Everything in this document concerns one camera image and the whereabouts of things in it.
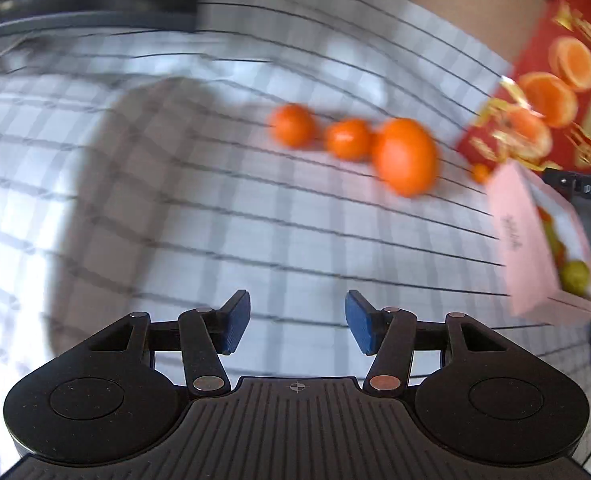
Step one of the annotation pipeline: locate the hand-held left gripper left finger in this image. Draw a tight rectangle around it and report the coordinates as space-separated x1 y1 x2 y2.
76 289 252 395

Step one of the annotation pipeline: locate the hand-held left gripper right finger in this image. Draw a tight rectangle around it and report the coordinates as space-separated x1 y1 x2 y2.
344 290 513 395

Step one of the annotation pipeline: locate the green apple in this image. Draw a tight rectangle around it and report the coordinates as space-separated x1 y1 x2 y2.
560 260 591 295

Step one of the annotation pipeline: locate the pink cardboard box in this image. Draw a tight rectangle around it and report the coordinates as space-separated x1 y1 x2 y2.
485 161 591 320

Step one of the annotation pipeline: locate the large orange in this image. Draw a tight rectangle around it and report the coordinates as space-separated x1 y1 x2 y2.
373 117 439 198

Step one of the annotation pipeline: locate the small tangerine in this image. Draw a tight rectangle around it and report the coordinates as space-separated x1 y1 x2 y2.
324 119 376 162
268 104 319 148

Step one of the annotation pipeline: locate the red orange-print carton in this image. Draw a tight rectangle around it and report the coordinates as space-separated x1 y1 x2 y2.
455 0 591 173

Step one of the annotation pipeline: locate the white black-grid tablecloth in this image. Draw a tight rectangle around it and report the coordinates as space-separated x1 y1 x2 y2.
0 0 591 480

